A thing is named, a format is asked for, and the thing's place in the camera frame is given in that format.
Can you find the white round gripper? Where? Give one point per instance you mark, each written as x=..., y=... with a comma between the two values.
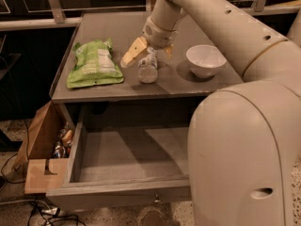
x=157, y=35

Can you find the clear plastic water bottle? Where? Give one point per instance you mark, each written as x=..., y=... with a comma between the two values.
x=147, y=67

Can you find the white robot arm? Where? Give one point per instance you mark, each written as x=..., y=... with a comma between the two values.
x=242, y=140

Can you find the grey open top drawer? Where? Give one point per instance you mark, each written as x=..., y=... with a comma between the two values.
x=125, y=156

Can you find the metal drawer knob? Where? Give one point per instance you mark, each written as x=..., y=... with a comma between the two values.
x=157, y=200

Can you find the grey wooden cabinet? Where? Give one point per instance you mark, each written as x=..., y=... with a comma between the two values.
x=174, y=78

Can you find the white ceramic bowl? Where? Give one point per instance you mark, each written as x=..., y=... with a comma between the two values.
x=205, y=61

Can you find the green snack bag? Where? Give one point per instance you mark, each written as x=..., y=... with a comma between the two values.
x=94, y=65

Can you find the items inside cardboard box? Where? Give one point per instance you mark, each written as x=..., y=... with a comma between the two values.
x=62, y=148

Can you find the brown cardboard box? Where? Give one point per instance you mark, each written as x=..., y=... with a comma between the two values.
x=44, y=172

